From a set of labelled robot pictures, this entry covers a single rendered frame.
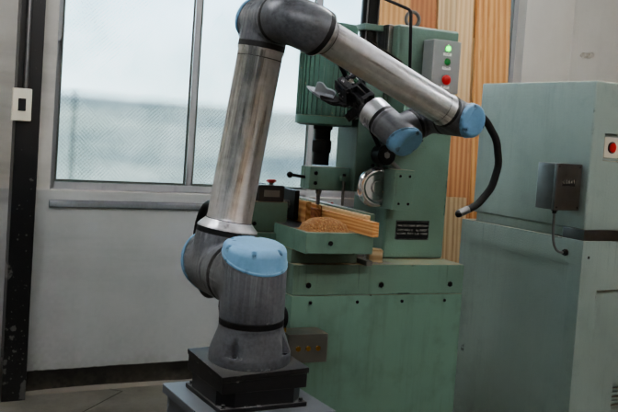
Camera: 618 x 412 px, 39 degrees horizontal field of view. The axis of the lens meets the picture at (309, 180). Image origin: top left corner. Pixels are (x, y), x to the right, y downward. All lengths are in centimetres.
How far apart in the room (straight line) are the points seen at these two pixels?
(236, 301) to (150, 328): 208
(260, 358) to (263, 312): 10
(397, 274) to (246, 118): 78
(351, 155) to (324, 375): 67
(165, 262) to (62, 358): 59
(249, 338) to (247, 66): 64
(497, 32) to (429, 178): 205
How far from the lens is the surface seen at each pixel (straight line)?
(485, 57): 466
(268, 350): 199
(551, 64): 515
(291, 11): 204
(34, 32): 372
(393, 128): 236
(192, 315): 409
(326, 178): 269
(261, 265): 195
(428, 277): 269
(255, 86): 211
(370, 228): 240
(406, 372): 272
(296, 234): 246
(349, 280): 256
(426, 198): 278
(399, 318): 267
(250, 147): 211
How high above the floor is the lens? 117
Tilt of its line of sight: 3 degrees down
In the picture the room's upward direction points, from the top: 4 degrees clockwise
